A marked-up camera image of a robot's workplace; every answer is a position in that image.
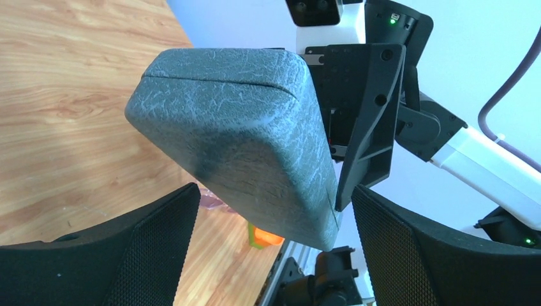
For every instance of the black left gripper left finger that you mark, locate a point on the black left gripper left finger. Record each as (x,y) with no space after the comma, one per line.
(134,259)

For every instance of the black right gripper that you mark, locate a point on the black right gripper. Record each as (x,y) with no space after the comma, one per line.
(358,87)

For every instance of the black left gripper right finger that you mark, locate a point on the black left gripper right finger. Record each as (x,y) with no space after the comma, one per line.
(413,260)

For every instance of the grey glasses case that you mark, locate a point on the grey glasses case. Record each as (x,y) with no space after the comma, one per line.
(245,122)

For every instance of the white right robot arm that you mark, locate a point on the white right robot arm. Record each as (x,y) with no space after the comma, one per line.
(471,156)

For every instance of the orange tape dispenser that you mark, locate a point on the orange tape dispenser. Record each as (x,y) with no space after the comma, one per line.
(261,239)

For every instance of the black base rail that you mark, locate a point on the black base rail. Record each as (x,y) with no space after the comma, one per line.
(301,275)

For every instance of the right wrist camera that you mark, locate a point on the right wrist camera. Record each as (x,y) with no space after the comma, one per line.
(310,13)

